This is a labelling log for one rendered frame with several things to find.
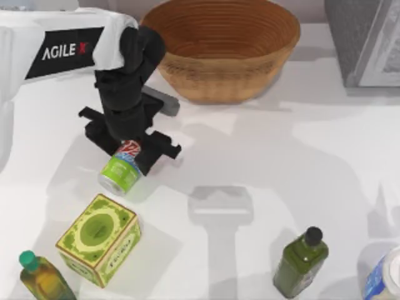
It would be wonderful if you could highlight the dark green bottle, black cap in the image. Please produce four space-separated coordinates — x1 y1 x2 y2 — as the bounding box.
272 226 329 298

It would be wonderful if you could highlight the yellow bottle with green cap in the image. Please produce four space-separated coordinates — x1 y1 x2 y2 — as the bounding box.
18 250 78 300

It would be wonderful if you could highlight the brown woven basket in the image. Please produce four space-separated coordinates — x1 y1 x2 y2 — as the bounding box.
139 0 301 104

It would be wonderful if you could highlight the green and white can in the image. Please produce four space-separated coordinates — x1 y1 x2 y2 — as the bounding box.
98 139 145 196

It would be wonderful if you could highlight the blue and white bottle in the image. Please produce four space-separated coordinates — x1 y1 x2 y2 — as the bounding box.
362 245 400 300

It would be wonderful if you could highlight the green and cream box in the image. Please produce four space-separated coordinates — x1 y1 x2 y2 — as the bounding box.
55 193 142 289

